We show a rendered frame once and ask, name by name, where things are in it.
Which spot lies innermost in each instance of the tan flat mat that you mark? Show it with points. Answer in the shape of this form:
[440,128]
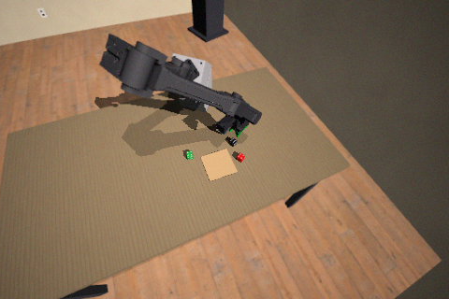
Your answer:
[218,164]

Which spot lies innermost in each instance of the green die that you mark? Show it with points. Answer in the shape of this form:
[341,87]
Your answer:
[189,155]

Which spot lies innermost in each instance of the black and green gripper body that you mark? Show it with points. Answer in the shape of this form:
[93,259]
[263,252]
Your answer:
[244,124]

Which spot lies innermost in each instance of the black die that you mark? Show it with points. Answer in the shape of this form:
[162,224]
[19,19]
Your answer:
[232,141]

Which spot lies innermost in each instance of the red die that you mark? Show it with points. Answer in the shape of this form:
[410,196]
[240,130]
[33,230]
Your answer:
[240,157]

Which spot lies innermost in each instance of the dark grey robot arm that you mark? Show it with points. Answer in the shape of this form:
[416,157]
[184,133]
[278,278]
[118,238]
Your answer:
[143,64]

